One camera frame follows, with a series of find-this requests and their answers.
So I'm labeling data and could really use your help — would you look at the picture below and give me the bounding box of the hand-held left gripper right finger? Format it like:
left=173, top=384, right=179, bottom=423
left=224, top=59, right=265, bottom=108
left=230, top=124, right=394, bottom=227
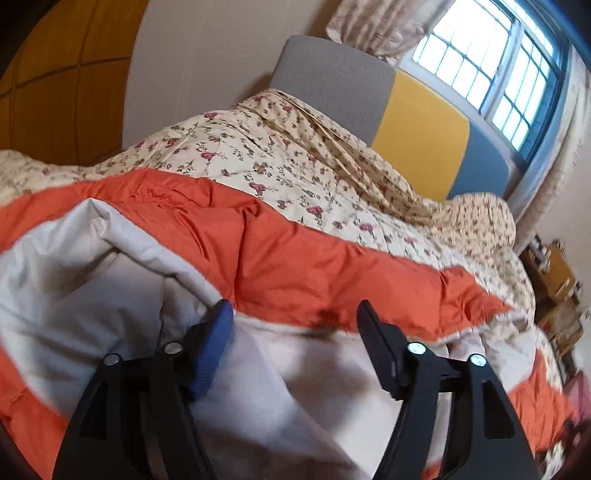
left=356, top=299, right=541, bottom=480

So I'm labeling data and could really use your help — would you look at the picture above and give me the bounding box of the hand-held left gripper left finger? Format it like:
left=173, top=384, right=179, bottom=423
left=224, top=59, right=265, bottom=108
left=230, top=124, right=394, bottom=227
left=52, top=299, right=235, bottom=480

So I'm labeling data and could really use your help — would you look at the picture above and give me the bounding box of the orange and white duvet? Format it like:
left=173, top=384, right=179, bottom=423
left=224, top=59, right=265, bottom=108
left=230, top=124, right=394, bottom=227
left=0, top=168, right=578, bottom=480

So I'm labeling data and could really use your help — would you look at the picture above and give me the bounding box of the wooden chair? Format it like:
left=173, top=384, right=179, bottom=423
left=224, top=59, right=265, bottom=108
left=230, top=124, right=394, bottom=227
left=538, top=302, right=585, bottom=361

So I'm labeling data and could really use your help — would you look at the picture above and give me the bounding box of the wooden desk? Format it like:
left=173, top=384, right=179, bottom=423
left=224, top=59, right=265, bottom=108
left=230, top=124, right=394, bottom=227
left=522, top=237, right=578, bottom=306

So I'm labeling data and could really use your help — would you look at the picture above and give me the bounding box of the floral quilt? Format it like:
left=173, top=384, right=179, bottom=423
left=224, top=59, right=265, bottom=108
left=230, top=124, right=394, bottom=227
left=0, top=88, right=575, bottom=476

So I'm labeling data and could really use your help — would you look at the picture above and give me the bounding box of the grey yellow blue headboard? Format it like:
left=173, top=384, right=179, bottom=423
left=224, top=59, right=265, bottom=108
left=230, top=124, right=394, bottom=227
left=269, top=34, right=513, bottom=201

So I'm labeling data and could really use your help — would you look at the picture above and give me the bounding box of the long floral curtain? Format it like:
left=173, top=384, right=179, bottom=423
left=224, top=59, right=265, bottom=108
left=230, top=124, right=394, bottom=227
left=508, top=46, right=591, bottom=256

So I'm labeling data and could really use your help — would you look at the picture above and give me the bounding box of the wooden wardrobe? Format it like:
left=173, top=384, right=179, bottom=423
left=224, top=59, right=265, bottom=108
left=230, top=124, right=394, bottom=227
left=0, top=0, right=151, bottom=165

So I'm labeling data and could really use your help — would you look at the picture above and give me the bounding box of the barred window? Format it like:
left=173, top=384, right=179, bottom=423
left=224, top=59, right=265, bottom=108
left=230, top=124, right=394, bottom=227
left=411, top=0, right=572, bottom=163

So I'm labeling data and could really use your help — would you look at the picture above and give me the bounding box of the short floral curtain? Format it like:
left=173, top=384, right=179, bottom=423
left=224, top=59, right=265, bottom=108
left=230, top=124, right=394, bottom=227
left=325, top=0, right=455, bottom=64

